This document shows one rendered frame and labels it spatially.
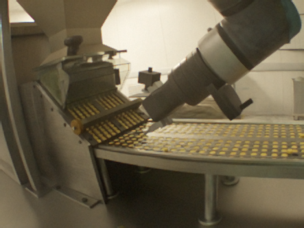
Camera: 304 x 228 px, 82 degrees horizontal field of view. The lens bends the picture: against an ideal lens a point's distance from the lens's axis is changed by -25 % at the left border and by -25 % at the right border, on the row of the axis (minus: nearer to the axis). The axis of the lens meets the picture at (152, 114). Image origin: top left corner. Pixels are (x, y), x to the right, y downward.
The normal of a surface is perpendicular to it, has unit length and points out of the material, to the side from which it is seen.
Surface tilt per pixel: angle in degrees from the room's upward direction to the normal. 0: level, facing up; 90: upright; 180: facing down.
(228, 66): 115
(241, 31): 86
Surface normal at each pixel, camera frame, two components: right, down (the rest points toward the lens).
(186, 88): -0.32, 0.51
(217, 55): -0.52, 0.27
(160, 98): -0.28, 0.07
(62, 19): -0.43, 0.63
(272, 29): -0.15, 0.64
